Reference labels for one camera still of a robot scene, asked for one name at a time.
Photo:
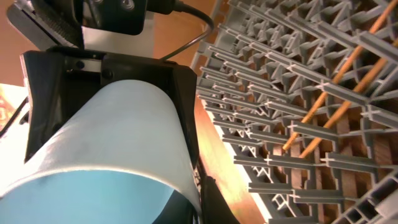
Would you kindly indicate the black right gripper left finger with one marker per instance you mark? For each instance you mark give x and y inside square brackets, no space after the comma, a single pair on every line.
[59,83]

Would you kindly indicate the right wooden chopstick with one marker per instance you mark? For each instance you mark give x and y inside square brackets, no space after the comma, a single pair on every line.
[359,88]

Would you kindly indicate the grey dishwasher rack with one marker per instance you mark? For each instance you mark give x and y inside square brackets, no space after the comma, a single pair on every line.
[261,72]

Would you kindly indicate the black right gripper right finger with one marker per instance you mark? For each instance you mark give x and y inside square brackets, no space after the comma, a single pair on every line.
[178,82]

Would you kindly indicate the wooden chopstick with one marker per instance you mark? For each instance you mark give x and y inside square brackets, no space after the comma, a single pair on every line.
[346,66]
[359,88]

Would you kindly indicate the left wooden chopstick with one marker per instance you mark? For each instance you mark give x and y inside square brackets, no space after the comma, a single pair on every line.
[346,66]

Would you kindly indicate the light blue plastic cup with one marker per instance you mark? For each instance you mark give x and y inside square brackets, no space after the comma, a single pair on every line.
[122,158]

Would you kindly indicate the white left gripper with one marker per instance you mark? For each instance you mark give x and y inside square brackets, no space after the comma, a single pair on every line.
[121,27]

